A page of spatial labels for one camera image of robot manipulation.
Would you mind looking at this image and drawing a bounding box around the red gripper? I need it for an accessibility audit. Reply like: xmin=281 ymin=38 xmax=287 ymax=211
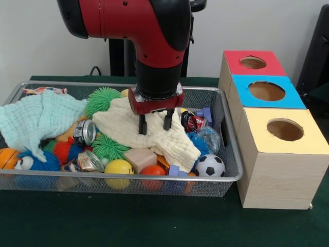
xmin=127 ymin=84 xmax=185 ymax=135

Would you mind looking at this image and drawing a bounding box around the cream muslin cloth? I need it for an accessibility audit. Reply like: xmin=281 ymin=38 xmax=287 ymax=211
xmin=92 ymin=97 xmax=202 ymax=172

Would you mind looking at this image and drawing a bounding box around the shallow mesh bin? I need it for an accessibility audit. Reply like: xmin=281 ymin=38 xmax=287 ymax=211
xmin=0 ymin=80 xmax=244 ymax=198

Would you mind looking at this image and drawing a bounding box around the wooden box with three holes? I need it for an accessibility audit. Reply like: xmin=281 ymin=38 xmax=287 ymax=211
xmin=217 ymin=50 xmax=329 ymax=209

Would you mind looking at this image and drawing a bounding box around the wooden cube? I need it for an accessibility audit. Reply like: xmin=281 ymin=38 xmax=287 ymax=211
xmin=123 ymin=147 xmax=158 ymax=175

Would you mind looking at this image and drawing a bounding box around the red ball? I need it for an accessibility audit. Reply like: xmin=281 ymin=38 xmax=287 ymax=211
xmin=140 ymin=164 xmax=167 ymax=191

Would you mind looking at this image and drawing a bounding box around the green spiky rubber ball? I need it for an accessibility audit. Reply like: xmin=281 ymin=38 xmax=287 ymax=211
xmin=84 ymin=86 xmax=123 ymax=119
xmin=91 ymin=133 xmax=132 ymax=162

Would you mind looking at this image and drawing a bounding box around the yellow ball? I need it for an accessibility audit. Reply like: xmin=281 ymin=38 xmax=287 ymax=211
xmin=104 ymin=158 xmax=135 ymax=190

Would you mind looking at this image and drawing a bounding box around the black and white soccer ball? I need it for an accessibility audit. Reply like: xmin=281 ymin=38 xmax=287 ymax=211
xmin=194 ymin=153 xmax=226 ymax=178

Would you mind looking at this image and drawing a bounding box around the dark green table cloth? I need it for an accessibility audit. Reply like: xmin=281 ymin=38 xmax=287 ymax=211
xmin=0 ymin=75 xmax=329 ymax=247
xmin=305 ymin=82 xmax=329 ymax=103

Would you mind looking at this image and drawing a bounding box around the multicoloured patterned cloth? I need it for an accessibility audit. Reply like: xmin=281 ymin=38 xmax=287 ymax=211
xmin=22 ymin=86 xmax=68 ymax=96

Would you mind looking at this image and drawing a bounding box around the mint muslin cloth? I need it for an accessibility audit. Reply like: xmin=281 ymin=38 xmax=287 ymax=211
xmin=0 ymin=90 xmax=87 ymax=163

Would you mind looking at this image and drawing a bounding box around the orange basketball toy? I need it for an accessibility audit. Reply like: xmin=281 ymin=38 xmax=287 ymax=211
xmin=0 ymin=147 xmax=21 ymax=170

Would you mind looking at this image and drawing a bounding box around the black stand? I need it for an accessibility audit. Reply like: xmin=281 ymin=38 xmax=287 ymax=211
xmin=296 ymin=4 xmax=329 ymax=91

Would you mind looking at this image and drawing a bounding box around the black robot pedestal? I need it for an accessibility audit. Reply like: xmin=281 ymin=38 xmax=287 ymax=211
xmin=107 ymin=0 xmax=208 ymax=78

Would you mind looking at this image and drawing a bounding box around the black cable loop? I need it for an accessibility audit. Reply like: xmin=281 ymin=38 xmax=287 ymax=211
xmin=89 ymin=65 xmax=103 ymax=77

